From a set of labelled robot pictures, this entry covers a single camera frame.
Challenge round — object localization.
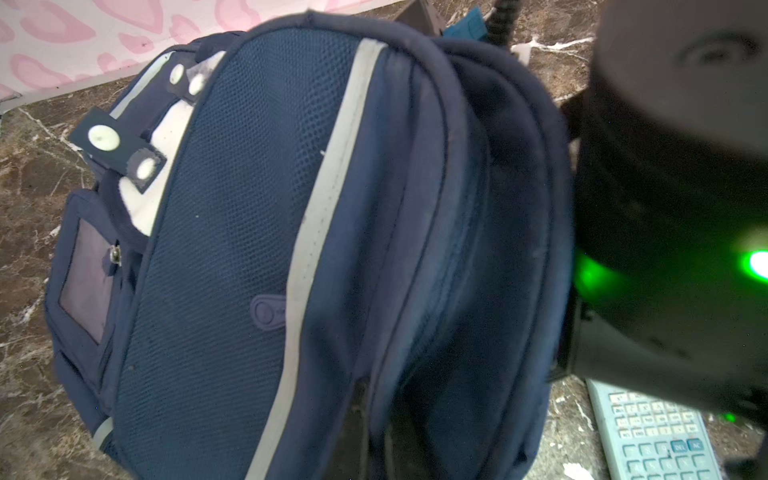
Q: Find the navy blue student backpack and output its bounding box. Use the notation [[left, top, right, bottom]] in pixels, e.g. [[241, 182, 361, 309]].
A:
[[45, 11, 573, 479]]

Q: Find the light blue calculator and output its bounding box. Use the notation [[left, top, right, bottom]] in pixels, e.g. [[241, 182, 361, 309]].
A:
[[586, 380, 722, 480]]

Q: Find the light blue pencil pouch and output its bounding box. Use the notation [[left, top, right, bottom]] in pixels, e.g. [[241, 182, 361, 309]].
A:
[[443, 7, 488, 41]]

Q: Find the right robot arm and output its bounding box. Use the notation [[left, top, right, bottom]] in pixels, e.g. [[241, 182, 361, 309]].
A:
[[561, 1, 767, 427]]

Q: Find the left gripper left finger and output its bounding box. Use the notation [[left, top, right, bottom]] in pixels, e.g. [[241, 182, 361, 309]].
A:
[[323, 378, 369, 480]]

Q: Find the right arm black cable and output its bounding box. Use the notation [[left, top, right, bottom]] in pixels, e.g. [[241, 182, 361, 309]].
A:
[[484, 0, 523, 48]]

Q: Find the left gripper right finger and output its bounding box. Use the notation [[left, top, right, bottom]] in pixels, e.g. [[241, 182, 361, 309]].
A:
[[384, 397, 432, 480]]

